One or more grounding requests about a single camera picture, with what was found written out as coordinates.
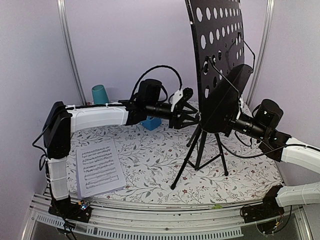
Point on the blue metronome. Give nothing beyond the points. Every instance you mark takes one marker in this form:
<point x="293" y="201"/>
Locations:
<point x="151" y="123"/>

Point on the green tape piece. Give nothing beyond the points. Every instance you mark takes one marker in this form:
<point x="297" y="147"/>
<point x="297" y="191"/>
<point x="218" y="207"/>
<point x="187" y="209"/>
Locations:
<point x="216" y="206"/>

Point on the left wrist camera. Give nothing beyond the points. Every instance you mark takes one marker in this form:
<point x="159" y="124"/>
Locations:
<point x="179" y="99"/>

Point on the teal ceramic vase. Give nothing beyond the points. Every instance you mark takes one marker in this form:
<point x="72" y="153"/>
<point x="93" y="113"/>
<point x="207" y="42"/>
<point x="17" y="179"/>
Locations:
<point x="99" y="94"/>

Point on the aluminium frame post right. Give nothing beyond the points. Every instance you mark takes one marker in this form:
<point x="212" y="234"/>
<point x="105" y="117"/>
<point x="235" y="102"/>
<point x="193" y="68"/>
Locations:
<point x="262" y="50"/>

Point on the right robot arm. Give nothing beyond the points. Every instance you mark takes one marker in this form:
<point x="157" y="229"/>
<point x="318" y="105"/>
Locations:
<point x="278" y="146"/>

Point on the aluminium front rail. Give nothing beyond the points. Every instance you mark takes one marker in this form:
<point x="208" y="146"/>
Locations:
<point x="124" y="220"/>

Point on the floral table mat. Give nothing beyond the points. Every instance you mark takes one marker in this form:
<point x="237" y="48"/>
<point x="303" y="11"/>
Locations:
<point x="150" y="161"/>

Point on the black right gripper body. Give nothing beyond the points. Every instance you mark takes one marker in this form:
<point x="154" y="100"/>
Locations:
<point x="229" y="124"/>

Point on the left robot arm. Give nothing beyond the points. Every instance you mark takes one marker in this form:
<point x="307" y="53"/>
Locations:
<point x="64" y="120"/>

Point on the sheet music booklet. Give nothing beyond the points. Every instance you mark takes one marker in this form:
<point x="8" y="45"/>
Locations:
<point x="98" y="169"/>

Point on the black music stand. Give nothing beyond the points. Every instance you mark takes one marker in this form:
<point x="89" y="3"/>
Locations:
<point x="218" y="41"/>

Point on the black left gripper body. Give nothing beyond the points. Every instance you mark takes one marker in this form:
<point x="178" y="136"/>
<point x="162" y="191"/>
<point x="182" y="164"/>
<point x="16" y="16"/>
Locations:
<point x="175" y="120"/>

